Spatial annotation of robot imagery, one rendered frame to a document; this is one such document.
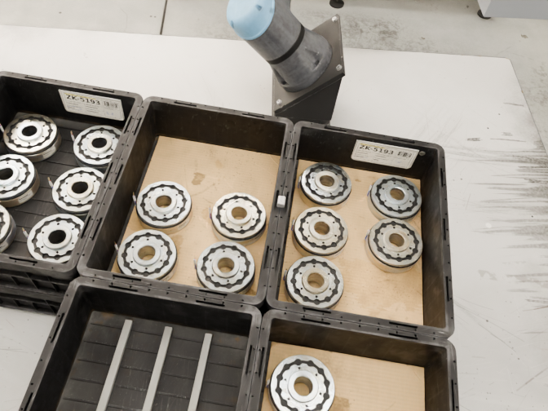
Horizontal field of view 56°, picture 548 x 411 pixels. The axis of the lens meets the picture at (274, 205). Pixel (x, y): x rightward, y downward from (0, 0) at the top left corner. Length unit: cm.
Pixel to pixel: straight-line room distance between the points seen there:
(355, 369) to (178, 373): 29
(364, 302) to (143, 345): 39
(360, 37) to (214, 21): 75
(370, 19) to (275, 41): 181
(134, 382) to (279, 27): 76
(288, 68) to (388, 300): 57
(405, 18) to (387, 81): 153
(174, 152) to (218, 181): 12
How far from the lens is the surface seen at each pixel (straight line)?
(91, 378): 90
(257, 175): 106
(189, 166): 107
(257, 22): 114
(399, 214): 102
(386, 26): 293
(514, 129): 154
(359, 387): 90
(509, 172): 142
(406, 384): 92
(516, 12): 123
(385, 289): 97
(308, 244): 94
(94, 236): 90
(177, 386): 88
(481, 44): 303
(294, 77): 122
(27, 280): 98
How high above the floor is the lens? 168
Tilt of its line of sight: 56 degrees down
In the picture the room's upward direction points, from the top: 9 degrees clockwise
